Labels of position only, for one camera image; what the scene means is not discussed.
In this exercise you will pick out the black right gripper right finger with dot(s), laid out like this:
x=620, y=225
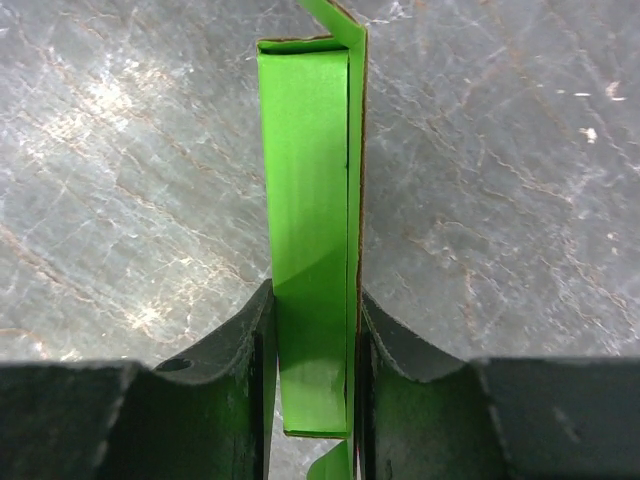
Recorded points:
x=425, y=414

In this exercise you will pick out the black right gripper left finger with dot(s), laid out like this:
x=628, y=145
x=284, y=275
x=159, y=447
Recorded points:
x=205, y=413

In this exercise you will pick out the green paper box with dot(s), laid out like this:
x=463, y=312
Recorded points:
x=312, y=98

